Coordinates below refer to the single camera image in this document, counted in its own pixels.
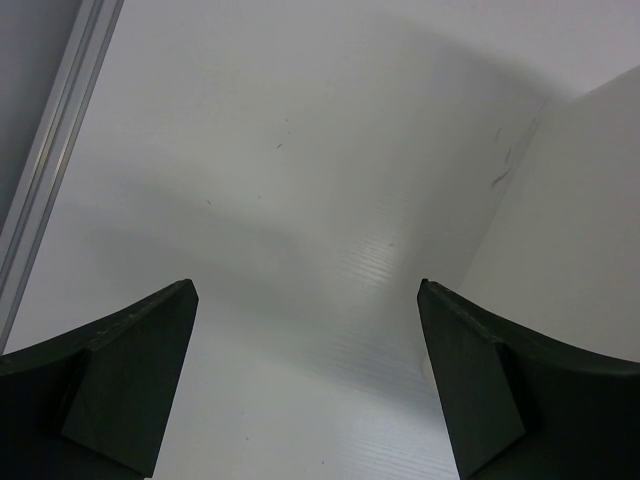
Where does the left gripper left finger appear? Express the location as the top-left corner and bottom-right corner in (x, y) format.
(1, 279), (199, 479)

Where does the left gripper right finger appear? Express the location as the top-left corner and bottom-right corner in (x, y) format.
(417, 280), (639, 479)

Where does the aluminium frame rail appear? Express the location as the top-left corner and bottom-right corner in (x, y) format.
(1, 0), (124, 348)

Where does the white drawer cabinet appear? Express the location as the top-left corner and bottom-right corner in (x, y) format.
(459, 69), (639, 361)

